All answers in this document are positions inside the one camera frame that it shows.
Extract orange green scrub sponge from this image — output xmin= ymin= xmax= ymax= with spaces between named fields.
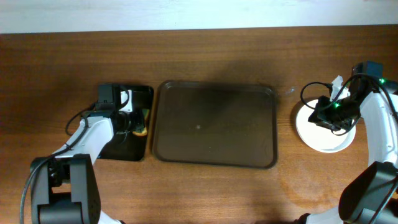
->
xmin=132 ymin=109 xmax=150 ymax=137

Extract white plate with ketchup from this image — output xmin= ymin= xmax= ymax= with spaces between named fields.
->
xmin=295 ymin=105 xmax=356 ymax=153

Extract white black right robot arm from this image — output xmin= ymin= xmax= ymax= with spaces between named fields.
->
xmin=296 ymin=75 xmax=397 ymax=223

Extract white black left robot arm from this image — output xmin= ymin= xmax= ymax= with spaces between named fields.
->
xmin=24 ymin=109 xmax=149 ymax=223

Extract black water basin tray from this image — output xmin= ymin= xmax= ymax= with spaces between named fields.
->
xmin=98 ymin=84 xmax=154 ymax=161

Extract brown serving tray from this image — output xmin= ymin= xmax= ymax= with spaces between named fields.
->
xmin=152 ymin=80 xmax=278 ymax=170

